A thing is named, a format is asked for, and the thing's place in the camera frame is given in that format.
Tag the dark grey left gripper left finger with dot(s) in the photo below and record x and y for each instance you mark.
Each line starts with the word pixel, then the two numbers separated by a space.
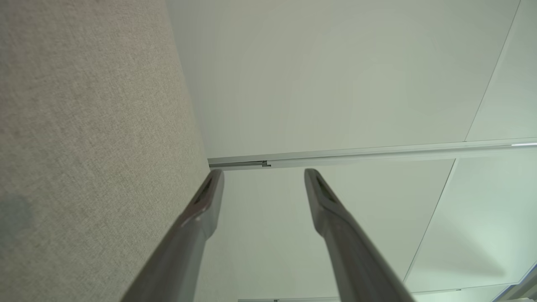
pixel 197 235

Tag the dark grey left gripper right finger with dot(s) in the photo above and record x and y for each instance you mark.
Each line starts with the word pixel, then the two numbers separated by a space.
pixel 348 251

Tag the grey fabric panel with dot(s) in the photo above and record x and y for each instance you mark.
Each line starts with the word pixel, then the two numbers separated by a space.
pixel 84 147

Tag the grey post bracket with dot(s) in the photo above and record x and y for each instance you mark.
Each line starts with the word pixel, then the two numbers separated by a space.
pixel 356 155

